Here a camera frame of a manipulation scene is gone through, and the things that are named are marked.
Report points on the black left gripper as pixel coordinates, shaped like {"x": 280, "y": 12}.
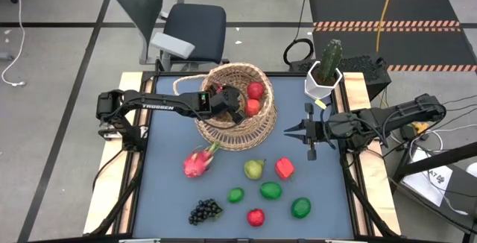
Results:
{"x": 225, "y": 101}

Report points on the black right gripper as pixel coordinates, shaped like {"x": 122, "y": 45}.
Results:
{"x": 322, "y": 131}

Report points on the orange-red apple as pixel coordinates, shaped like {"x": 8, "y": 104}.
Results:
{"x": 253, "y": 107}

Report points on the red bell pepper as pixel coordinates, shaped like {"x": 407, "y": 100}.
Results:
{"x": 285, "y": 168}

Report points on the yellow-green pear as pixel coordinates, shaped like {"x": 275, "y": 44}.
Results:
{"x": 253, "y": 170}

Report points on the pink dragon fruit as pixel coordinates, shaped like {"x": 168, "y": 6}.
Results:
{"x": 195, "y": 164}

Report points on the large green lime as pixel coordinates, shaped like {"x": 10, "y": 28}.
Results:
{"x": 271, "y": 191}
{"x": 300, "y": 208}

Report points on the small green lime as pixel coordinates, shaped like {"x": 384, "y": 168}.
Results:
{"x": 236, "y": 195}

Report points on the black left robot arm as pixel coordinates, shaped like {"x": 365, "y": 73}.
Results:
{"x": 156, "y": 103}

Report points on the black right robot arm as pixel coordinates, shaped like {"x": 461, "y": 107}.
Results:
{"x": 402, "y": 114}

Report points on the woven wicker basket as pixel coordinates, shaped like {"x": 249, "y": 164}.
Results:
{"x": 238, "y": 135}

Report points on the white hexagonal plant pot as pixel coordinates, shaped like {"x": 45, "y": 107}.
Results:
{"x": 316, "y": 90}

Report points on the green cactus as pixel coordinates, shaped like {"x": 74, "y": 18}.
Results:
{"x": 331, "y": 58}

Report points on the black perforated computer case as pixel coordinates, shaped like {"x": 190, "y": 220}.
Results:
{"x": 365, "y": 71}

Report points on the grey mesh office chair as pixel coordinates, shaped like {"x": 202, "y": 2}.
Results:
{"x": 197, "y": 30}

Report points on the dark grape bunch with leaves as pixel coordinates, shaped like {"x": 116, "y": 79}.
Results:
{"x": 203, "y": 211}

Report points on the black power adapter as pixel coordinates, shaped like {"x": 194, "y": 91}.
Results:
{"x": 407, "y": 133}

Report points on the yellow plug connector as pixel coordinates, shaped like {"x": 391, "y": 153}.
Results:
{"x": 422, "y": 127}

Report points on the white paper sheet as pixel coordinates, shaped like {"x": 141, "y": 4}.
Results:
{"x": 428, "y": 183}

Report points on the plywood table board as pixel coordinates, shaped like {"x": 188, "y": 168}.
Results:
{"x": 108, "y": 198}

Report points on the black hazard-striped floor mat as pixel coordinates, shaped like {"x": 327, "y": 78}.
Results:
{"x": 410, "y": 8}

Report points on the black side table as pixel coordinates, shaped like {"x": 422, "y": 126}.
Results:
{"x": 462, "y": 198}

